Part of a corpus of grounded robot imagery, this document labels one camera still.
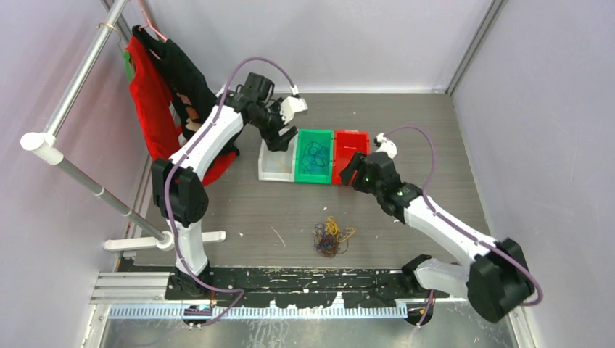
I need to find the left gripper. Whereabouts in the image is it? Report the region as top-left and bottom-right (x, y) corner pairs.
(249, 99), (298, 153)

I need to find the light blue cable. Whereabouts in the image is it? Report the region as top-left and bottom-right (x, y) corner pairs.
(301, 140), (331, 174)

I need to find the coloured cable bundle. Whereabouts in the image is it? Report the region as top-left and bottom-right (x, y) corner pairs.
(312, 216), (358, 260)

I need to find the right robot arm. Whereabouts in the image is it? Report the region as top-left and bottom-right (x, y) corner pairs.
(340, 152), (543, 323)

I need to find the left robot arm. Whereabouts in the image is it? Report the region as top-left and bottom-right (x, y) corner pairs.
(151, 72), (308, 299)

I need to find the white plastic bin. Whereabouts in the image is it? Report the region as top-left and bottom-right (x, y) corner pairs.
(257, 139), (296, 182)

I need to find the red plastic bin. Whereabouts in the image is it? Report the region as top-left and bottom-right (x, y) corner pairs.
(332, 130), (370, 185)

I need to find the green plastic bin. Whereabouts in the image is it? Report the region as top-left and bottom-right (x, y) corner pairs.
(295, 129), (334, 185)

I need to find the black shirt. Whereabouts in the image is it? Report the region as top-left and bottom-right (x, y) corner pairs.
(132, 25), (217, 140)

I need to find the red shirt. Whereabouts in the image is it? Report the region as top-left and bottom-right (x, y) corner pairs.
(125, 36), (237, 187)

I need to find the green hanger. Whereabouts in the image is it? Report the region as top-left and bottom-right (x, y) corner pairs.
(122, 50), (135, 83)

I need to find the metal clothes rack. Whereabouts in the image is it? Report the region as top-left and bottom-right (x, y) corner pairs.
(20, 0), (231, 252)

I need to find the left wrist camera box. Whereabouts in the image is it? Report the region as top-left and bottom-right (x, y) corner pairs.
(280, 96), (308, 124)

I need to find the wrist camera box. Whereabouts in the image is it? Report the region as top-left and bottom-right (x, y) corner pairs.
(374, 133), (397, 160)
(280, 96), (308, 124)

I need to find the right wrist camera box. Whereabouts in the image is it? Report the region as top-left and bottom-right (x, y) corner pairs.
(374, 133), (397, 160)

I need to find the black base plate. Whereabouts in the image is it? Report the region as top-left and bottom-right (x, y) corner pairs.
(165, 267), (429, 309)

